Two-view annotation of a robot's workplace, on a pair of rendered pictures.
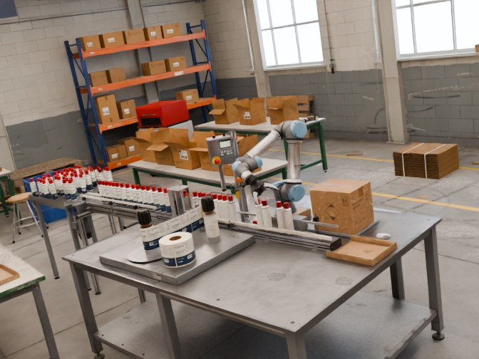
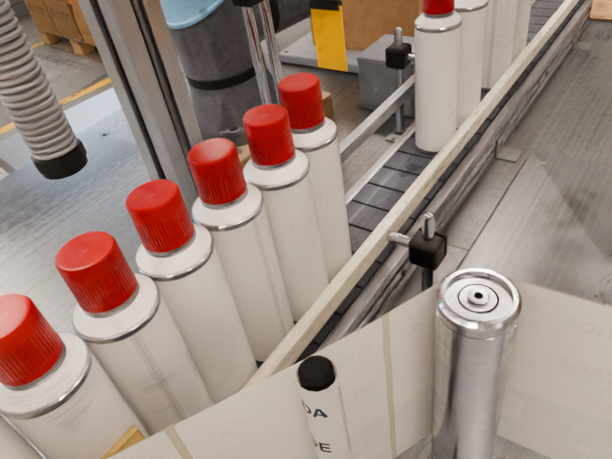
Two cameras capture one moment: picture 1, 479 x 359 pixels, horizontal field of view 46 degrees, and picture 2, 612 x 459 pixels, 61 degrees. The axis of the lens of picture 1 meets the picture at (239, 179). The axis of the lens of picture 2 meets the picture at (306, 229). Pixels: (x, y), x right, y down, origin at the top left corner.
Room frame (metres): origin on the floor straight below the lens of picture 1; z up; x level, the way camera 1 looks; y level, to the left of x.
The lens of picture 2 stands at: (3.71, 0.46, 1.25)
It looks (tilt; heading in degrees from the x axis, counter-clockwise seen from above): 40 degrees down; 266
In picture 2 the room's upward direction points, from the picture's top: 11 degrees counter-clockwise
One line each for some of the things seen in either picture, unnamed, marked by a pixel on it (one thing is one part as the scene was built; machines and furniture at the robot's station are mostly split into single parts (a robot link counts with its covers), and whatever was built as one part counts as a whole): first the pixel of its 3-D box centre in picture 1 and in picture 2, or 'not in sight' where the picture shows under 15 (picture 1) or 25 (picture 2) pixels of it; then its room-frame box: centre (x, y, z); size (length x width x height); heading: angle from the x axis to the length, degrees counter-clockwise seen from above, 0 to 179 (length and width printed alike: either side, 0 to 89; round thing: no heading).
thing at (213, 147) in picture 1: (221, 150); not in sight; (3.79, 0.09, 1.38); 0.17 x 0.10 x 0.19; 99
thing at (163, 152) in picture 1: (168, 147); not in sight; (6.54, 0.77, 0.97); 0.44 x 0.38 x 0.37; 131
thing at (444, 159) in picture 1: (425, 159); not in sight; (6.99, -2.43, 0.16); 0.65 x 0.54 x 0.32; 40
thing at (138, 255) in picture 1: (152, 252); not in sight; (3.37, 0.63, 0.89); 0.31 x 0.31 x 0.01
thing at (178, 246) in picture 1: (177, 249); not in sight; (3.17, 0.44, 0.95); 0.20 x 0.20 x 0.14
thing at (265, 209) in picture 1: (266, 214); (463, 48); (3.43, -0.13, 0.98); 0.05 x 0.05 x 0.20
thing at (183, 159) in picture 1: (189, 149); not in sight; (6.18, 0.50, 0.97); 0.45 x 0.38 x 0.37; 129
